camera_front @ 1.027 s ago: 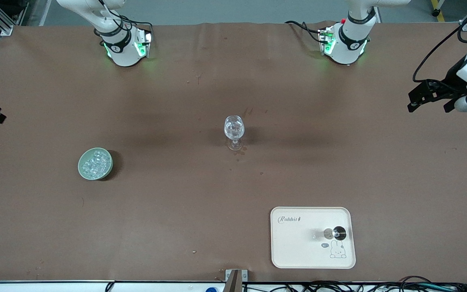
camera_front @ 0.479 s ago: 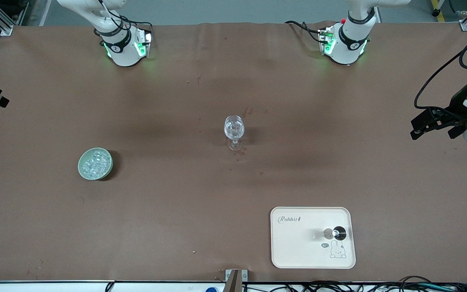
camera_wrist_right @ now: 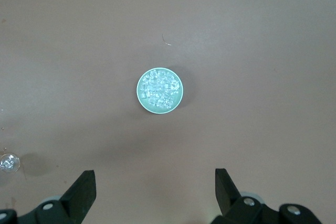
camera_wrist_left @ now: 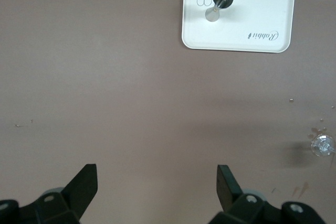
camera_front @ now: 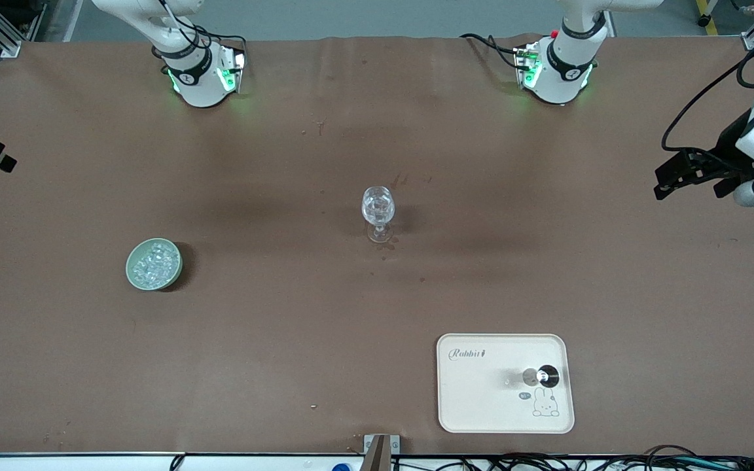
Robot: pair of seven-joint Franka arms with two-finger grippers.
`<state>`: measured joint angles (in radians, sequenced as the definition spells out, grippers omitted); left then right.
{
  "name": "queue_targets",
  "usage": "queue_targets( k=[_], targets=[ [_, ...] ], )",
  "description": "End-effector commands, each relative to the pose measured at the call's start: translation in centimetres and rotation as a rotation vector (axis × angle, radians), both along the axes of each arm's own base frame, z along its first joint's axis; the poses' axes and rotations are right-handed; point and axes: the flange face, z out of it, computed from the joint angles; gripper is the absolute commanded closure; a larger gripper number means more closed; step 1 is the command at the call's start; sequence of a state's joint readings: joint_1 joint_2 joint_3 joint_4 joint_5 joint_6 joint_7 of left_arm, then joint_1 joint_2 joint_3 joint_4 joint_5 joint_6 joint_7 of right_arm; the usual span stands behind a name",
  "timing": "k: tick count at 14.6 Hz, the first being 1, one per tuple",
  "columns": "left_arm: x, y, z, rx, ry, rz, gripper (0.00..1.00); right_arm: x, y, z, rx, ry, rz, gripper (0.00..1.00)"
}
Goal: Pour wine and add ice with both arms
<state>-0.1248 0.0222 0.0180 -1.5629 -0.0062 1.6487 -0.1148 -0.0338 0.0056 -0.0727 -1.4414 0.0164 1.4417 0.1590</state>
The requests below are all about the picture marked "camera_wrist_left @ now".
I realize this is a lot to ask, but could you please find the white rabbit print tray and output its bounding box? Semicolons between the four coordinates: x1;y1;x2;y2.
181;0;297;54

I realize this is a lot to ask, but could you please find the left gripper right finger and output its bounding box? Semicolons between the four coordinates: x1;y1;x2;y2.
207;165;266;224

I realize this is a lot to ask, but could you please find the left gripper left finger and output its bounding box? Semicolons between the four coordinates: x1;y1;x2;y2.
34;164;99;224

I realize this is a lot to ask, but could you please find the clear stemmed wine glass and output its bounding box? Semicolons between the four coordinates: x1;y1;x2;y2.
310;133;336;157

